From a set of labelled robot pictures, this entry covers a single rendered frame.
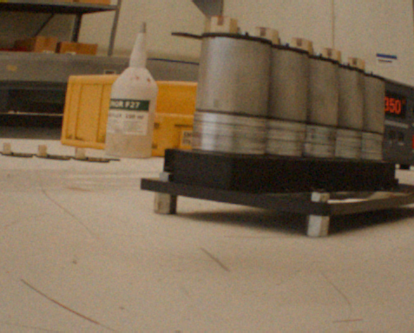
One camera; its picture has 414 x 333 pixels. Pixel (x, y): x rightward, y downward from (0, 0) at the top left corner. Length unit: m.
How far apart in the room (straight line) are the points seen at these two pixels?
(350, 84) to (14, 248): 0.22
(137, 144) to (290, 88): 0.31
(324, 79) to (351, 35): 5.57
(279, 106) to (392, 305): 0.17
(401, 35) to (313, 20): 0.83
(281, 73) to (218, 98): 0.03
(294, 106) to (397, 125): 0.57
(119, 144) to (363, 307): 0.48
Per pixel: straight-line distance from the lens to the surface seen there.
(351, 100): 0.38
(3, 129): 3.03
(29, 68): 3.00
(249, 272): 0.20
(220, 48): 0.30
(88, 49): 5.39
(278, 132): 0.33
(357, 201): 0.29
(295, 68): 0.33
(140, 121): 0.63
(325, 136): 0.35
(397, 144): 0.89
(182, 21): 6.51
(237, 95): 0.30
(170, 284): 0.18
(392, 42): 5.71
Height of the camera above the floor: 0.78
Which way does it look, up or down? 3 degrees down
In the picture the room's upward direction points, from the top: 5 degrees clockwise
